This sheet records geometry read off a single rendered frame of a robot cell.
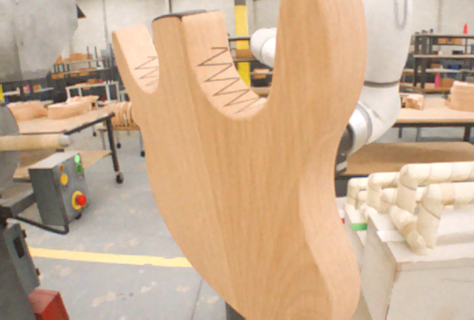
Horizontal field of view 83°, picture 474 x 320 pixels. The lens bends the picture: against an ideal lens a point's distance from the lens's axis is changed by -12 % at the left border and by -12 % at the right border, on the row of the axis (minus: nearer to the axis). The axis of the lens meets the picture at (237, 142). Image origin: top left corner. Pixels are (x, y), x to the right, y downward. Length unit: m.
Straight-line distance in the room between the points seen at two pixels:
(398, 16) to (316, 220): 0.36
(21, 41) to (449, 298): 0.77
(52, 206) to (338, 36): 0.99
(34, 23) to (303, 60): 0.46
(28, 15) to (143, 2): 12.02
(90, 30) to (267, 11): 6.96
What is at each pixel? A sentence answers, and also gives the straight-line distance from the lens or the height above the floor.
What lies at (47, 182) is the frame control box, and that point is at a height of 1.07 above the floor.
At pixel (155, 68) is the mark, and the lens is 0.41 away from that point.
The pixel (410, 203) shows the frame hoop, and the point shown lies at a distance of 0.56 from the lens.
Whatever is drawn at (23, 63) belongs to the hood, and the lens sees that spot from 0.53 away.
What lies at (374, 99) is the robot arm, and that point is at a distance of 0.54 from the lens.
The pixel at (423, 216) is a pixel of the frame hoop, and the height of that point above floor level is 1.17.
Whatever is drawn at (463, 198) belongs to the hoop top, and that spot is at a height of 1.20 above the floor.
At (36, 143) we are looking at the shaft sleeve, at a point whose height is 1.25.
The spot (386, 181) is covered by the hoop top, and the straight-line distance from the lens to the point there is 0.71.
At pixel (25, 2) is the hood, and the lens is 0.56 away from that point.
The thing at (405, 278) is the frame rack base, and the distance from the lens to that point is 0.52.
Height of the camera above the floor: 1.39
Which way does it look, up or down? 16 degrees down
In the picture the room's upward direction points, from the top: 3 degrees counter-clockwise
